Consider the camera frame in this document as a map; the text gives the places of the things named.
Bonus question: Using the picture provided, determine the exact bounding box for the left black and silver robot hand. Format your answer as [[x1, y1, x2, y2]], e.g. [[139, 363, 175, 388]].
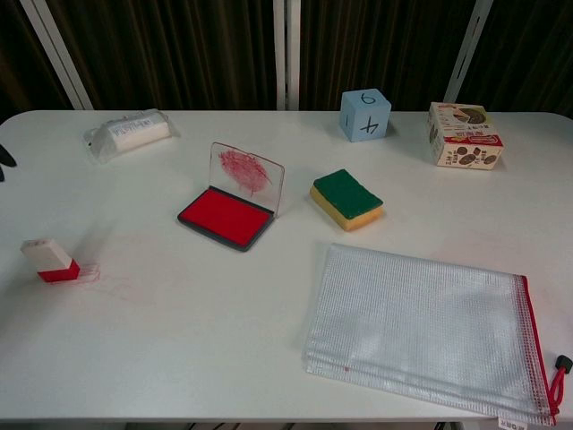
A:
[[0, 143, 19, 183]]

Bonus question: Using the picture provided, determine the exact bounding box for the white red stamp block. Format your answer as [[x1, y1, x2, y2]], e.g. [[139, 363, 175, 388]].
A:
[[20, 237, 82, 285]]

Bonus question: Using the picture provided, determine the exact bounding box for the clear packet with white roll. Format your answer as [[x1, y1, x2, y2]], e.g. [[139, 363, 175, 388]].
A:
[[83, 108, 182, 166]]

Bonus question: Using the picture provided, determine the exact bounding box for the dark pleated curtain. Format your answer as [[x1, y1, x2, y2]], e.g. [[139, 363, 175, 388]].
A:
[[0, 0, 573, 125]]

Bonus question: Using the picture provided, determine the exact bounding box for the red ink pad with clear lid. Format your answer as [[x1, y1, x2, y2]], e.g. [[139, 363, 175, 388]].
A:
[[176, 141, 287, 254]]

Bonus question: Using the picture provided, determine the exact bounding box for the green and yellow sponge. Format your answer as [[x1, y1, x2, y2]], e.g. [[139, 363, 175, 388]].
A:
[[309, 168, 386, 233]]

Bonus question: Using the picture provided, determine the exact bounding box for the light blue numbered cube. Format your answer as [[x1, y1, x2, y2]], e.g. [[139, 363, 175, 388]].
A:
[[338, 87, 393, 143]]

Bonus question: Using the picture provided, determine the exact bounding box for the white mesh zip pouch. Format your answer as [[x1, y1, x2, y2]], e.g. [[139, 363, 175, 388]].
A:
[[301, 242, 573, 427]]

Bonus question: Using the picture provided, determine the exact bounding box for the printed snack box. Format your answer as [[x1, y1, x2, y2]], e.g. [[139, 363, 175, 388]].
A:
[[425, 101, 506, 173]]

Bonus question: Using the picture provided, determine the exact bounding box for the white frame post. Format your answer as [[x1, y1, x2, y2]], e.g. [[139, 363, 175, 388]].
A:
[[19, 0, 96, 111], [442, 0, 494, 105], [272, 0, 302, 111]]

